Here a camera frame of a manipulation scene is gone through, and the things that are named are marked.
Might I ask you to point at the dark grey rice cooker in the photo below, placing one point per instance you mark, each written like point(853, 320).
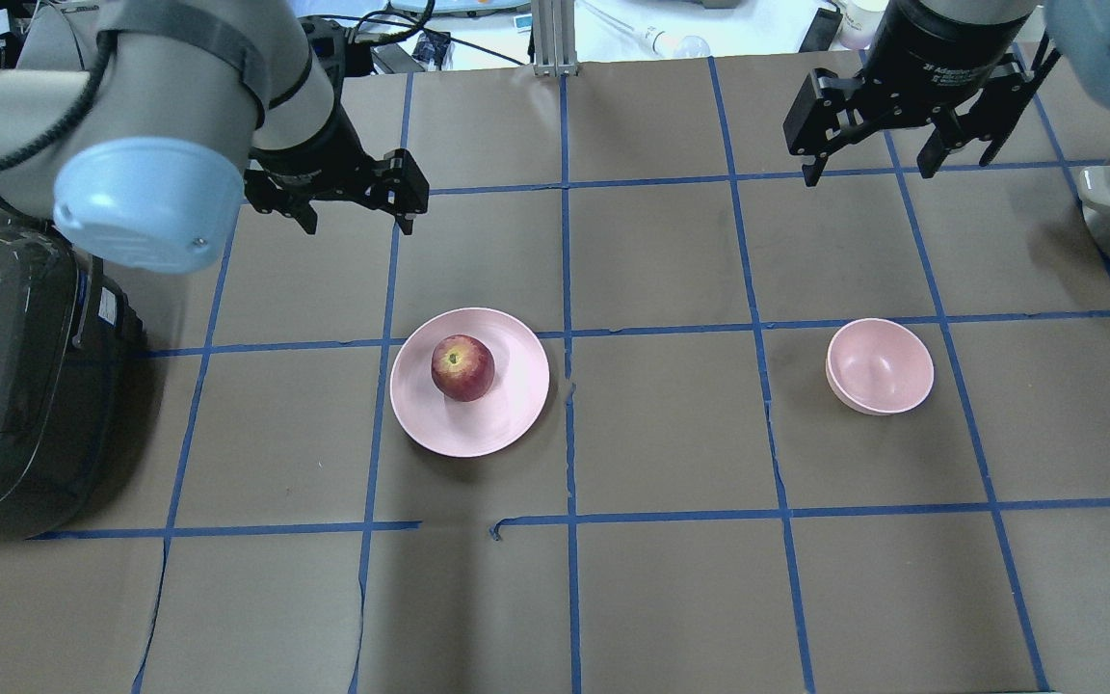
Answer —
point(66, 329)

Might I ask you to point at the aluminium frame post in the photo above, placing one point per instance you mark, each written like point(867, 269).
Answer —
point(552, 37)

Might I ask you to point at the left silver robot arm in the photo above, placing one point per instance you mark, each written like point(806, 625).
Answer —
point(187, 110)

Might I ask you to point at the pink plate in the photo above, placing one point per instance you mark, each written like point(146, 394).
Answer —
point(475, 428)

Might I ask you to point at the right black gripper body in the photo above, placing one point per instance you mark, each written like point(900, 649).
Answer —
point(940, 53)

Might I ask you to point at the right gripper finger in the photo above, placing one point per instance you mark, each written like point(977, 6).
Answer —
point(831, 112)
point(992, 118)

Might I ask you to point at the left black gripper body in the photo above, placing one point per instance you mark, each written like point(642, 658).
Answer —
point(321, 145)

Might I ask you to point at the red apple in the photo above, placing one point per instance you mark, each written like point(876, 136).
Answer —
point(462, 367)

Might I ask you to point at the pink bowl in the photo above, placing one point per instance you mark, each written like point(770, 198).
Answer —
point(876, 366)

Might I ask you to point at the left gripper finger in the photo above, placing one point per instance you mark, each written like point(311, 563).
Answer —
point(405, 189)
point(266, 196)

